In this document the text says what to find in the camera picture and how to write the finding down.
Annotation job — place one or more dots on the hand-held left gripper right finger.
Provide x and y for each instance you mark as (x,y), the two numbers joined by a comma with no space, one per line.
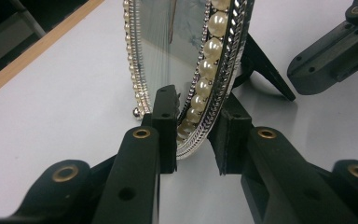
(279,180)

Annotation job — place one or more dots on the white desk frame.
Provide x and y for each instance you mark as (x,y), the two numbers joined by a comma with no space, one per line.
(29,18)

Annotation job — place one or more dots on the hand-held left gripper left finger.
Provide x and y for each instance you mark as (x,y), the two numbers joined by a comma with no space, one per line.
(130,174)

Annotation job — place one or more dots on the oval pearl photo frame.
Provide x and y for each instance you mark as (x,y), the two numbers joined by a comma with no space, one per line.
(213,49)

